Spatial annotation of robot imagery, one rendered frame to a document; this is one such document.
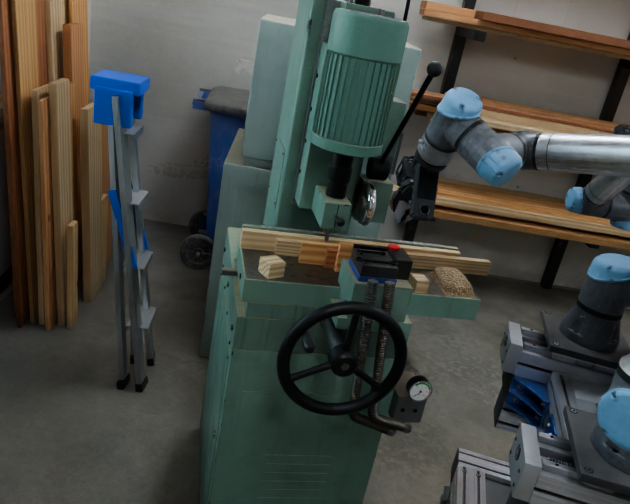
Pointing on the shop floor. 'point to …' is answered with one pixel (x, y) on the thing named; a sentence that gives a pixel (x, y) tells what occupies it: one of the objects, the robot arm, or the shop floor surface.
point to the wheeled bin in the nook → (192, 256)
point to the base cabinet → (279, 428)
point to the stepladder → (127, 214)
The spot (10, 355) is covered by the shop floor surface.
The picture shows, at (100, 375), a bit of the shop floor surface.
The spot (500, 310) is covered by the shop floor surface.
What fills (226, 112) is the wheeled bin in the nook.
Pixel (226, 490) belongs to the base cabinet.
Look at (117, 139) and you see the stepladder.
